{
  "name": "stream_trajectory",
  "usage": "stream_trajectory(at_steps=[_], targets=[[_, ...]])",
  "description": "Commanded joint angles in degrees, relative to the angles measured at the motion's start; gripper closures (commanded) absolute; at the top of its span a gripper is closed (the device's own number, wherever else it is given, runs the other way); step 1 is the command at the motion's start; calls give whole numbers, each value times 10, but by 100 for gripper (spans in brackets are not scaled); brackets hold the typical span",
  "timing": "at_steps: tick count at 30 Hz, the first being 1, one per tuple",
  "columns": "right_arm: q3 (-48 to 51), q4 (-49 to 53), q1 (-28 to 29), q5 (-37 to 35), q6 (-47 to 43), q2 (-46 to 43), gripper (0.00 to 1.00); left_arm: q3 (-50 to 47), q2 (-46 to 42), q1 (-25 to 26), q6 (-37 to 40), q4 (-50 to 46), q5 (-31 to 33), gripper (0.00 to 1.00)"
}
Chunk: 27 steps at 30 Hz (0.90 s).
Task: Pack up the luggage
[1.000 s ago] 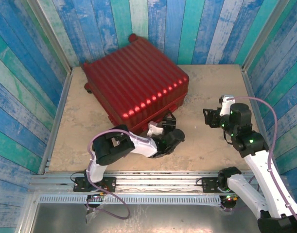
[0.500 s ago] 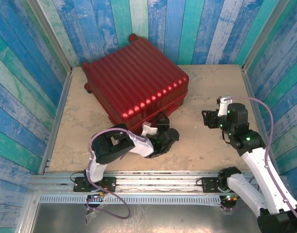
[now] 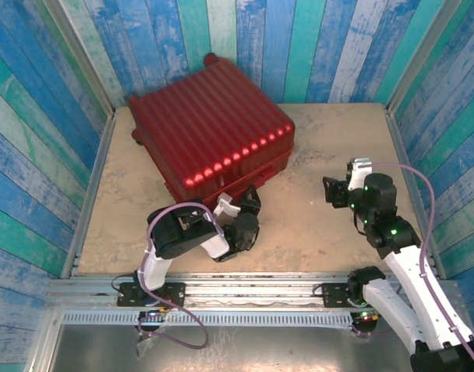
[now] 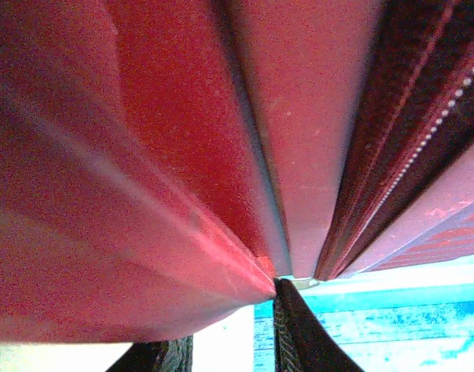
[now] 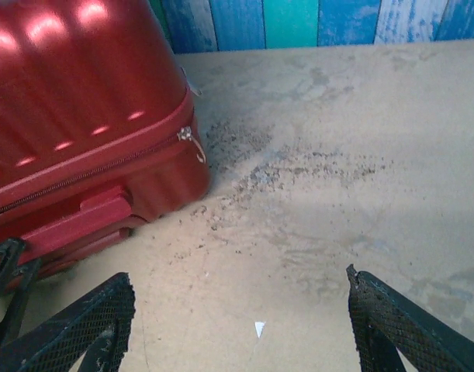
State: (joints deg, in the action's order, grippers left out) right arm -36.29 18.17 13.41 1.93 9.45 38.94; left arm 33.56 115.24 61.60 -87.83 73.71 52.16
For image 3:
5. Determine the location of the red hard-shell suitcase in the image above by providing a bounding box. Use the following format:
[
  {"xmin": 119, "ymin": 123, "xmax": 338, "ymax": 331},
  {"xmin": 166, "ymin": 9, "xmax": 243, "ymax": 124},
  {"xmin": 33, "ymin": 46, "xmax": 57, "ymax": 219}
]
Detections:
[{"xmin": 127, "ymin": 53, "xmax": 296, "ymax": 208}]

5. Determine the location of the small circuit board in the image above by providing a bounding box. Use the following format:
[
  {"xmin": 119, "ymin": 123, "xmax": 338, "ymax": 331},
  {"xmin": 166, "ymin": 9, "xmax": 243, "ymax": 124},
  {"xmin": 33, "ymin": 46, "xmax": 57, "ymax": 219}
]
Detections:
[
  {"xmin": 137, "ymin": 308, "xmax": 171, "ymax": 322},
  {"xmin": 355, "ymin": 308, "xmax": 385, "ymax": 322}
]

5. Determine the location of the steel sheet panel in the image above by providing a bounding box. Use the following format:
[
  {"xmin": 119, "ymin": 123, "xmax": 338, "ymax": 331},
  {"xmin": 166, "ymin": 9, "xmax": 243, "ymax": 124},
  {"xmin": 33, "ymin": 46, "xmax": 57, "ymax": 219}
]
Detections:
[{"xmin": 26, "ymin": 309, "xmax": 474, "ymax": 372}]

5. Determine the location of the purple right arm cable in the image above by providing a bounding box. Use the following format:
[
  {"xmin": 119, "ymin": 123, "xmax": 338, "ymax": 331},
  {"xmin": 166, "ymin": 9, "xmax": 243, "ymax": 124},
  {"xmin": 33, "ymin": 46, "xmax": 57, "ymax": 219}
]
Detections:
[{"xmin": 352, "ymin": 163, "xmax": 474, "ymax": 365}]

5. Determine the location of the aluminium mounting rail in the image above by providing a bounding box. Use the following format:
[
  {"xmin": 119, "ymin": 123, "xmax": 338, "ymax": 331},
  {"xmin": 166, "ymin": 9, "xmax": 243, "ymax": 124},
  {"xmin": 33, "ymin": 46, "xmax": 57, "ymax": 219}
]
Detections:
[{"xmin": 46, "ymin": 273, "xmax": 462, "ymax": 307}]

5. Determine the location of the white slotted cable duct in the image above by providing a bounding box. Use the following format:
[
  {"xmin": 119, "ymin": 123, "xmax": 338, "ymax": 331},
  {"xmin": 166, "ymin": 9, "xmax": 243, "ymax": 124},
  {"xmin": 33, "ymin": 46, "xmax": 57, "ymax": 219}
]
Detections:
[{"xmin": 61, "ymin": 312, "xmax": 356, "ymax": 326}]

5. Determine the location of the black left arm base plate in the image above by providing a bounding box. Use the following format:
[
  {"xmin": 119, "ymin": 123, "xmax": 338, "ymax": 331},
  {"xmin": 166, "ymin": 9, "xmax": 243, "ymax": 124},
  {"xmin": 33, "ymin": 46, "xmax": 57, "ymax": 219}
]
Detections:
[{"xmin": 118, "ymin": 281, "xmax": 187, "ymax": 309}]

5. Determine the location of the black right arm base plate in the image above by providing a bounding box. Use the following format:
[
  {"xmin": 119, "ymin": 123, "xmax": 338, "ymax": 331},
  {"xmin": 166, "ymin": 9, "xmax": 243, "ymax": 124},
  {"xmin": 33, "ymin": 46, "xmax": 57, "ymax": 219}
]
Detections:
[{"xmin": 321, "ymin": 281, "xmax": 364, "ymax": 309}]

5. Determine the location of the aluminium frame post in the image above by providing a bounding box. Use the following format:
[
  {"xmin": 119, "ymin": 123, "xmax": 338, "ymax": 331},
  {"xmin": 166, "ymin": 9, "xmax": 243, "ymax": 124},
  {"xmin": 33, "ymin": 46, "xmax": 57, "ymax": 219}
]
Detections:
[
  {"xmin": 42, "ymin": 0, "xmax": 117, "ymax": 117},
  {"xmin": 386, "ymin": 0, "xmax": 465, "ymax": 113}
]

